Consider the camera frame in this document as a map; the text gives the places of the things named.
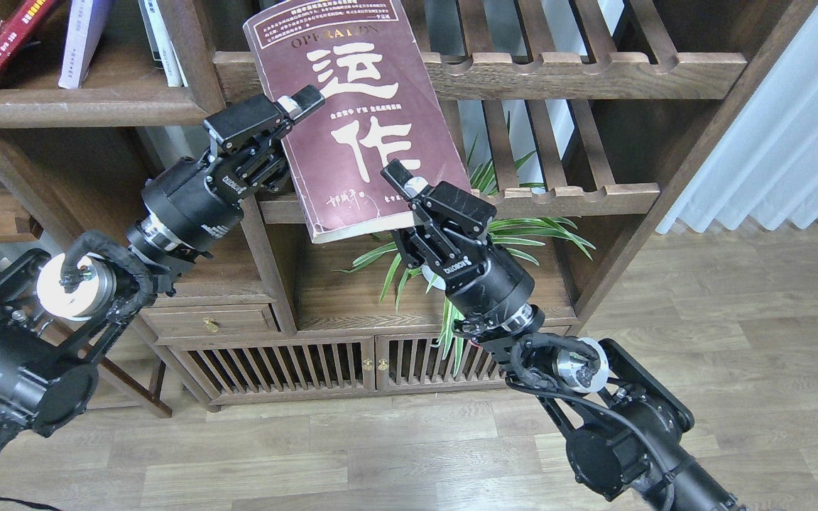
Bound white pleated curtain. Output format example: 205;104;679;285
656;6;818;233

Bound dark red thick book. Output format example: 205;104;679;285
243;1;470;243

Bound dark wooden bookshelf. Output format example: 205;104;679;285
0;1;816;411

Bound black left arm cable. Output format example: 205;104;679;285
61;230;158;320

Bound white plant pot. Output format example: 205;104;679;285
421;265;446;291

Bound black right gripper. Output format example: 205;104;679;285
381;159;537;334

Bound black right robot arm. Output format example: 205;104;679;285
382;160;741;510

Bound white upright books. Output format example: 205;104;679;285
138;1;188;87

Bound white lavender paperback book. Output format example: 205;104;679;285
58;0;114;89

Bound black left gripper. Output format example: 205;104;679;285
141;84;326;253

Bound brass drawer knob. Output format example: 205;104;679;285
202;317;220;334

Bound green spider plant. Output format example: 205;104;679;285
342;136;595;376

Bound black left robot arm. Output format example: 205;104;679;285
0;85;325;453

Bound red paperback book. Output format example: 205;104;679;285
0;1;62;75

